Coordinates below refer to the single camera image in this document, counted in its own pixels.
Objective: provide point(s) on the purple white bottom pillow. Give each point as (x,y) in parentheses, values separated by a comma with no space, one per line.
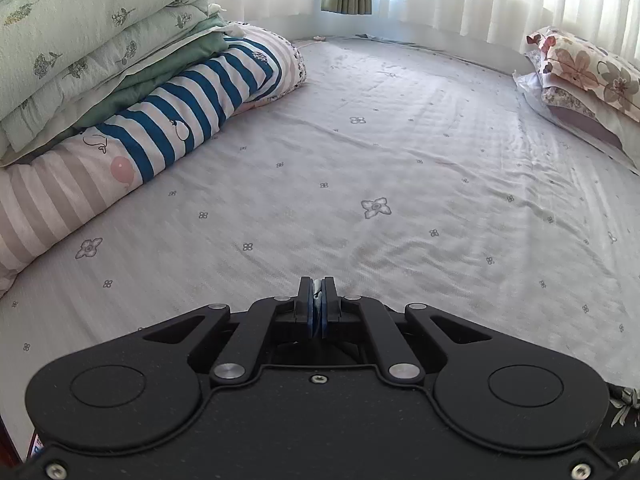
(580,112)

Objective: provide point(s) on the pink red object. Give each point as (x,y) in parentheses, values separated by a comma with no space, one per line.
(35,445)

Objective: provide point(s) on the blue striped pink quilt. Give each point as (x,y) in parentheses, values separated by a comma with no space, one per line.
(59,191)

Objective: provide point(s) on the green floral folded quilt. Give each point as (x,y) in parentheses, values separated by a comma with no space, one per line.
(59,58)

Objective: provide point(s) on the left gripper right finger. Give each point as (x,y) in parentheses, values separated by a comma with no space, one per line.
(330,305)

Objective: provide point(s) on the floral top pillow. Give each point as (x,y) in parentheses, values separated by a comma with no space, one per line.
(585,66)

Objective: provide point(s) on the black floral pants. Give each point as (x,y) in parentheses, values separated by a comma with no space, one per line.
(619,435)

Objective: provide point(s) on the light grey patterned bed sheet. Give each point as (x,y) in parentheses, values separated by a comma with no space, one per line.
(404,174)

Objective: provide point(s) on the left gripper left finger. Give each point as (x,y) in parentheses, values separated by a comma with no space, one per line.
(304,305)

